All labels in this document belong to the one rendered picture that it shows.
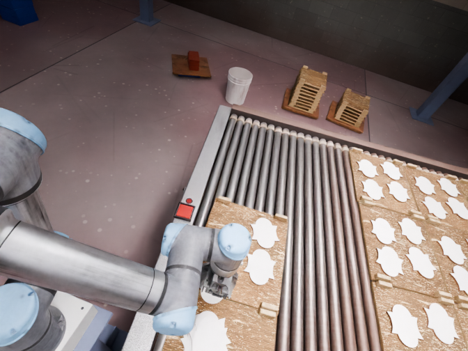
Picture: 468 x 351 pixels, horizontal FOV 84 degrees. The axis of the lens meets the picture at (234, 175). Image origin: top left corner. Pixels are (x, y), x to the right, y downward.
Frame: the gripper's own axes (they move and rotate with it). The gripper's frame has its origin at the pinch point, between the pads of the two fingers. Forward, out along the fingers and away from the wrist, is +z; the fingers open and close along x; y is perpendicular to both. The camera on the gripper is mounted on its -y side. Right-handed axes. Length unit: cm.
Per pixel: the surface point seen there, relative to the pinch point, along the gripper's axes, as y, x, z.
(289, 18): -511, 12, 66
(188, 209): -30.3, -18.7, 12.9
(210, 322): 10.4, 2.4, 7.1
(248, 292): -3.7, 13.5, 11.9
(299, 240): -32.2, 32.3, 13.5
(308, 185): -67, 36, 14
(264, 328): 6.4, 21.1, 11.8
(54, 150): -107, -164, 107
